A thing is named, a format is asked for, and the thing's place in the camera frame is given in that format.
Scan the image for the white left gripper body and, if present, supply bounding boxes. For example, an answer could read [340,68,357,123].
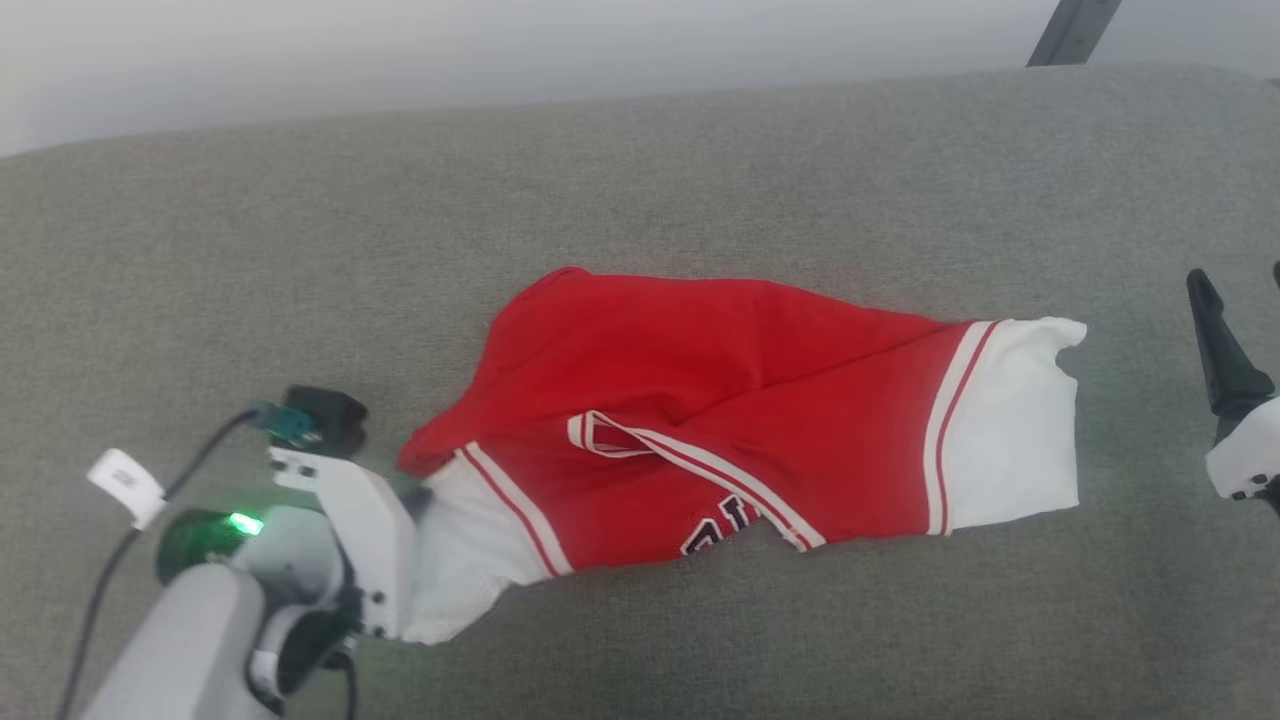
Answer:
[268,445,421,641]

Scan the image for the grey-green fabric sofa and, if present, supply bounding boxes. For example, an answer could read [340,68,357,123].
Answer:
[0,62,1280,720]

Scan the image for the white cable tag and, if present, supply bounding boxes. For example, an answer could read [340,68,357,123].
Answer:
[86,447,168,532]

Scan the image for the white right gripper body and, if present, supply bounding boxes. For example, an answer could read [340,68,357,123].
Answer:
[1204,394,1280,513]

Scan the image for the grey metal pole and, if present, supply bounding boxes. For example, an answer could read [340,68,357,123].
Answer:
[1026,0,1124,69]

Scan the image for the red and white jersey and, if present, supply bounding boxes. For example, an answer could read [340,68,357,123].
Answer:
[397,265,1089,646]

